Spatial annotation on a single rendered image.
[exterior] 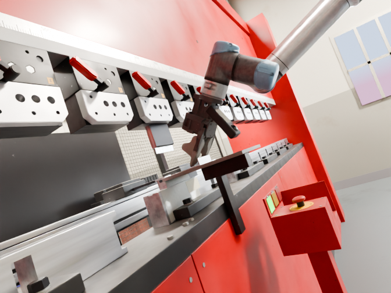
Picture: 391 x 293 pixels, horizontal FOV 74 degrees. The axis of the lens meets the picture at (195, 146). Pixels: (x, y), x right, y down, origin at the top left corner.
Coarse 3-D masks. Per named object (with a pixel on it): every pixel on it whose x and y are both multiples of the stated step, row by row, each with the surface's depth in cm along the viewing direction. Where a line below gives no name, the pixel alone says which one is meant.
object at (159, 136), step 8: (152, 128) 83; (160, 128) 86; (168, 128) 90; (152, 136) 82; (160, 136) 85; (168, 136) 89; (152, 144) 82; (160, 144) 83; (168, 144) 87; (160, 152) 83
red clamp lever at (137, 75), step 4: (136, 72) 73; (132, 76) 74; (136, 76) 74; (140, 76) 74; (136, 80) 75; (140, 80) 75; (144, 80) 75; (140, 84) 76; (144, 84) 76; (148, 84) 76; (144, 88) 78; (148, 88) 78; (152, 88) 78; (156, 88) 78; (152, 92) 79; (156, 92) 78; (148, 96) 80; (152, 96) 79
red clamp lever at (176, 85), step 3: (171, 81) 92; (174, 81) 91; (171, 84) 92; (174, 84) 91; (177, 84) 92; (174, 87) 92; (177, 87) 92; (180, 87) 93; (177, 90) 93; (180, 90) 93; (183, 90) 94; (180, 93) 94; (183, 93) 94; (183, 96) 96; (186, 96) 96; (189, 96) 96; (183, 99) 97; (186, 99) 97
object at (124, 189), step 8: (120, 184) 90; (128, 184) 91; (136, 184) 94; (144, 184) 89; (112, 192) 90; (120, 192) 88; (128, 192) 89; (136, 192) 93; (104, 200) 93; (112, 200) 91
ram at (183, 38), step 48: (0, 0) 50; (48, 0) 60; (96, 0) 76; (144, 0) 102; (192, 0) 154; (48, 48) 56; (144, 48) 89; (192, 48) 127; (240, 48) 222; (240, 96) 171
